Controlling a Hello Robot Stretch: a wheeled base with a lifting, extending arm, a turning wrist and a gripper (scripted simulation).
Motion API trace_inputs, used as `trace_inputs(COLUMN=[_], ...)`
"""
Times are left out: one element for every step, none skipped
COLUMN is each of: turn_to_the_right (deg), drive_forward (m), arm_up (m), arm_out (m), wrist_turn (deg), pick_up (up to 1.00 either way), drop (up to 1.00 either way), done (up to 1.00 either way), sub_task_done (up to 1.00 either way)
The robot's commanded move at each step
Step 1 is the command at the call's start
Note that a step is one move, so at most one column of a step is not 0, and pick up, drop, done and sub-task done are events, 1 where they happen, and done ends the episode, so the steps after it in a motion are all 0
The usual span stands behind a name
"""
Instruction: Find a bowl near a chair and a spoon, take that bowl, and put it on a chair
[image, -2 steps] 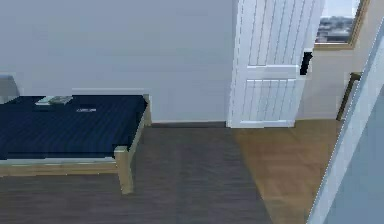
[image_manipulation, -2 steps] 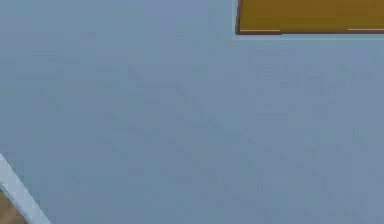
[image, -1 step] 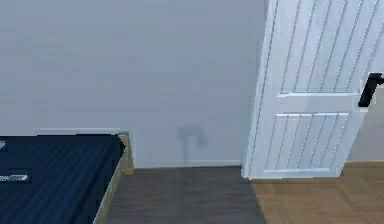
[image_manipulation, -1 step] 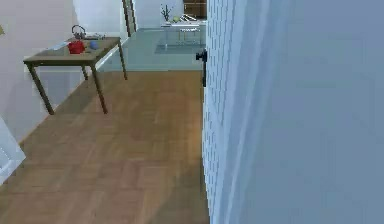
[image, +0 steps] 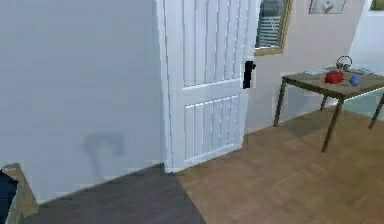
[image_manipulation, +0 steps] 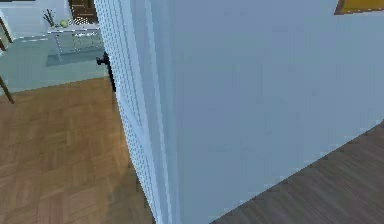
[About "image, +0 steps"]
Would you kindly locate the white panelled room door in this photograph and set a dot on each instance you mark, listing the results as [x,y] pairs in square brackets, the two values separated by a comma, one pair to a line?
[206,83]

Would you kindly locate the olive wooden furniture corner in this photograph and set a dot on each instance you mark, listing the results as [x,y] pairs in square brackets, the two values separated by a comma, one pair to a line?
[22,196]

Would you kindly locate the black headphones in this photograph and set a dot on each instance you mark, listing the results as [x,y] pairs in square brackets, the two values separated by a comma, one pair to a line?
[343,63]

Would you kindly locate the grey framed wall picture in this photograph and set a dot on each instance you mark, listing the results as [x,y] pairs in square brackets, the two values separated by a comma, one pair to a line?
[326,5]

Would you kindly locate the blue round object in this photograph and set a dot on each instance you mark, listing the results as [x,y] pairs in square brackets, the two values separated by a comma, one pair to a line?
[355,80]

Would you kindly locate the olive wooden table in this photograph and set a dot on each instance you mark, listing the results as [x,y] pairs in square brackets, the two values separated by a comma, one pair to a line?
[333,87]

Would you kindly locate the pale flat book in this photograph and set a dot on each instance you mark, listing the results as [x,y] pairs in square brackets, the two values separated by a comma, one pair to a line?
[361,71]

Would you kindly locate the gold framed wall picture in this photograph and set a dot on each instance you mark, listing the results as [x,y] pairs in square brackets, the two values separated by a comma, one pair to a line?
[271,25]

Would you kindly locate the red round object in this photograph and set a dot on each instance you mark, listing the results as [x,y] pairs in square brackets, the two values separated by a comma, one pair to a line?
[333,77]

